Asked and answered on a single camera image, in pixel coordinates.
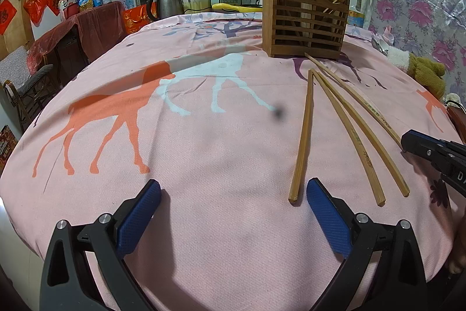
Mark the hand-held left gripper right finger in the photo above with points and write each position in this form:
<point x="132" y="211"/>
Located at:
<point x="327" y="216"/>

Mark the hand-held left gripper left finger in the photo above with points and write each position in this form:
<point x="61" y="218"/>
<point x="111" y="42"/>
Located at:
<point x="140" y="216"/>

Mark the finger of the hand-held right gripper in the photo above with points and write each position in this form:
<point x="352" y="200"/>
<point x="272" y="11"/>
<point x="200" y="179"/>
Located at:
<point x="418" y="143"/>

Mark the wooden utensil holder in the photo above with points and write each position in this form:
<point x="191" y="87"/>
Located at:
<point x="302" y="37"/>

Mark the small brown bag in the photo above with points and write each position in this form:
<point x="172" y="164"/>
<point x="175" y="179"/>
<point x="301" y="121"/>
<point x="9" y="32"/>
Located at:
<point x="457" y="110"/>

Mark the olive and white plush cloth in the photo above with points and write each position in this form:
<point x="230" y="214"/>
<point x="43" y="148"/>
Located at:
<point x="426" y="74"/>

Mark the pink deer print bedsheet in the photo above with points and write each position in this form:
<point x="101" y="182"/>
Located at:
<point x="218" y="150"/>

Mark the metal spoon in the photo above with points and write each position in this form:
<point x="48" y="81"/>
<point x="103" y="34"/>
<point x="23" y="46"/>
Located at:
<point x="380" y="45"/>

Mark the clear plastic bottle yellow label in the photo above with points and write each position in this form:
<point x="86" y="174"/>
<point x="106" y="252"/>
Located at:
<point x="358" y="12"/>

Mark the red printed cardboard box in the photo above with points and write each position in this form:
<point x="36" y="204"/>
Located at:
<point x="7" y="147"/>

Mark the cushioned wooden chair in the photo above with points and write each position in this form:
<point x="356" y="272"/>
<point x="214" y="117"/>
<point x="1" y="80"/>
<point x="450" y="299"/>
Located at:
<point x="22" y="85"/>

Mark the red cloth covered table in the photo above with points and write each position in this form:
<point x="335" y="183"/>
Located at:
<point x="98" y="23"/>

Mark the orange gift box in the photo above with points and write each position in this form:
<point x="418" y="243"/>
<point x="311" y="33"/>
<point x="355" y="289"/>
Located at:
<point x="134" y="17"/>

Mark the steel electric kettle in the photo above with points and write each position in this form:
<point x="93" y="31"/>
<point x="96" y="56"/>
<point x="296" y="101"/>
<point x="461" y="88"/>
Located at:
<point x="169" y="3"/>

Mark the red mug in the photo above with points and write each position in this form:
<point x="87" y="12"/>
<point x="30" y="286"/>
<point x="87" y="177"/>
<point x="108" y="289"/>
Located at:
<point x="71" y="10"/>

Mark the cream cooking pot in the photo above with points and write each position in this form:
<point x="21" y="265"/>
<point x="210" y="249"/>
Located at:
<point x="194" y="3"/>

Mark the small yellow frying pan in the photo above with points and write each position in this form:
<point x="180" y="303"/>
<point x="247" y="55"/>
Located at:
<point x="229" y="7"/>

